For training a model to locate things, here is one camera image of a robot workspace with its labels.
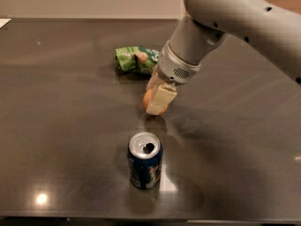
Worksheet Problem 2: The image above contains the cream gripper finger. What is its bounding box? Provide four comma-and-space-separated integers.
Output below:
151, 84, 177, 107
146, 66, 164, 90

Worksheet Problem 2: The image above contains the orange fruit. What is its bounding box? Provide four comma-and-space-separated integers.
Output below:
142, 89, 167, 116

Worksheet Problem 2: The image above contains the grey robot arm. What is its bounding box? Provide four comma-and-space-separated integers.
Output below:
143, 0, 301, 116

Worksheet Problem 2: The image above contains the blue pepsi can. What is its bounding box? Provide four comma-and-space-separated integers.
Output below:
127, 132, 163, 190

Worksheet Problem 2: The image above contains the green chip bag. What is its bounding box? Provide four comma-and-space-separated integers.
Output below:
115, 46, 159, 74

